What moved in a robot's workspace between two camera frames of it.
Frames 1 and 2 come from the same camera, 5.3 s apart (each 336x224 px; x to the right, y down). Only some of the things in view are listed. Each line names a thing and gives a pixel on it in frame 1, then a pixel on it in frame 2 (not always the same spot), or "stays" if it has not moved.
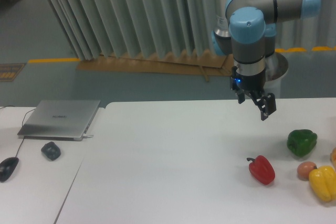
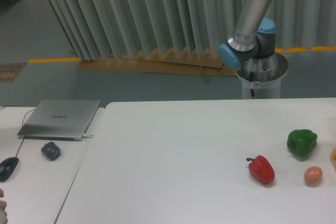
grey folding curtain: (144, 14) stays
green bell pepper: (301, 142) stays
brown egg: (304, 169) -> (313, 174)
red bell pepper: (261, 169) stays
